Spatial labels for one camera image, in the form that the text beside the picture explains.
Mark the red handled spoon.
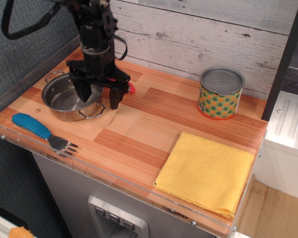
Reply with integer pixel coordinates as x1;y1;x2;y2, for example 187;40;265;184
108;78;136;94

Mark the yellow rag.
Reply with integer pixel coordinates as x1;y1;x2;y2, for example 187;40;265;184
154;132;254;218

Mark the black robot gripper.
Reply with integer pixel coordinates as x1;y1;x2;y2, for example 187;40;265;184
67;48;130;110

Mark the grey cabinet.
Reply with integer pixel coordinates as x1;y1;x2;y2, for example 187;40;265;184
33;154;213;238

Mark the black cable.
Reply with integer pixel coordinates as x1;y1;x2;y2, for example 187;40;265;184
0;0;63;41

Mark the dark grey right post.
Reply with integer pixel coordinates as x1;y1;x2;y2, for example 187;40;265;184
261;10;298;121

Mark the silver steel pot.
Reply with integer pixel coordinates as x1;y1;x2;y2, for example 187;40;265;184
41;71;106;121

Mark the green orange patterned can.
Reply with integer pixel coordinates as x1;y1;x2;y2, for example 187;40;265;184
198;66;245;120

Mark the grey dispenser panel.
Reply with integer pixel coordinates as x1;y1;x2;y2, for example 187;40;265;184
88;195;149;238

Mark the blue handled fork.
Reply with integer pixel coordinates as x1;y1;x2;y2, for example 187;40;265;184
12;113;78;157

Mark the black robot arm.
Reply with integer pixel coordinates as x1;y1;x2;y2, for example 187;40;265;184
55;0;130;109

